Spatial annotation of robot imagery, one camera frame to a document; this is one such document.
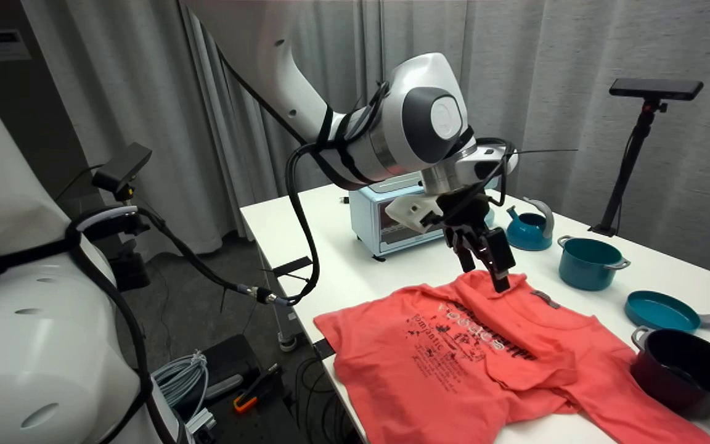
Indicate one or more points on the black stereo camera bar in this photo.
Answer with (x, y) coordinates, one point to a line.
(653, 90)

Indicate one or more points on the black camera stand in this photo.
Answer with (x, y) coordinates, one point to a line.
(626, 163)

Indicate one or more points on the small teal bowl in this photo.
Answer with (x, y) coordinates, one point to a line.
(528, 235)

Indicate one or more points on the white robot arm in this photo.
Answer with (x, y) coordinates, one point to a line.
(406, 90)

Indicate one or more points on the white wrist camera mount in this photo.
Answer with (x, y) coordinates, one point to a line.
(411, 214)

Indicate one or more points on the teal toy pot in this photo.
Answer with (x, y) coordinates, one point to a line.
(589, 267)

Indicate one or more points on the light blue toaster oven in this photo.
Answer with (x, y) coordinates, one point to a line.
(368, 224)

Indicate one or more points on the coral red printed sweatshirt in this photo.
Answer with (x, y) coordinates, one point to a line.
(419, 372)

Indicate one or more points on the small black side camera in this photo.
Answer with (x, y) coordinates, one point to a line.
(120, 169)

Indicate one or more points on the black floor box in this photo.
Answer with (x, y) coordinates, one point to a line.
(233, 362)

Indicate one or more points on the grey curtain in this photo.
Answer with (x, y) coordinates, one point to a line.
(578, 50)

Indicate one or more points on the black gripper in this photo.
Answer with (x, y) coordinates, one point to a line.
(468, 214)

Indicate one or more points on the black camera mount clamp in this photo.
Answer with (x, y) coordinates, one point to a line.
(128, 267)

